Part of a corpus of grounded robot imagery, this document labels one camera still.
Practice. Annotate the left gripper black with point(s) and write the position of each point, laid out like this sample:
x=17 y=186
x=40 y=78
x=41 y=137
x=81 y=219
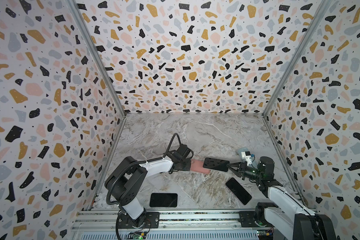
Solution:
x=187 y=167

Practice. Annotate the left circuit board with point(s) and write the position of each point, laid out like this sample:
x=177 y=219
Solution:
x=138 y=235

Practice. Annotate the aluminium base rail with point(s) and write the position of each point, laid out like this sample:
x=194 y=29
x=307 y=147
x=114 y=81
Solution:
x=173 y=225

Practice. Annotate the black phone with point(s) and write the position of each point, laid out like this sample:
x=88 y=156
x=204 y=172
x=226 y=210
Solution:
x=216 y=164
x=237 y=189
x=164 y=200

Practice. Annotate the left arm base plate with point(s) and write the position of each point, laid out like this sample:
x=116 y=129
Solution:
x=148 y=220

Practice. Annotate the right circuit board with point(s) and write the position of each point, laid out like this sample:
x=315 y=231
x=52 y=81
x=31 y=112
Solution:
x=265 y=234

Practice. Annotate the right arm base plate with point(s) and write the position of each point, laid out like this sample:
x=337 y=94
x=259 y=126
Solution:
x=247 y=220

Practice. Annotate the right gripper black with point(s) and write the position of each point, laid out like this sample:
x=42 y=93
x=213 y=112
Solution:
x=238 y=168

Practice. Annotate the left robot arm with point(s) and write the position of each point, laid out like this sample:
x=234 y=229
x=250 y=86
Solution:
x=125 y=181

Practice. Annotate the circuit board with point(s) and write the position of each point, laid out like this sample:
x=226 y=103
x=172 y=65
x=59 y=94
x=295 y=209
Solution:
x=265 y=234
x=138 y=235

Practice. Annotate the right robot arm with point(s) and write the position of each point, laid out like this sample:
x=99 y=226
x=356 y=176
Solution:
x=289 y=216

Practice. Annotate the light blue phone case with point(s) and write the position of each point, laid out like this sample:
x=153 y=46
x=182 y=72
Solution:
x=241 y=151

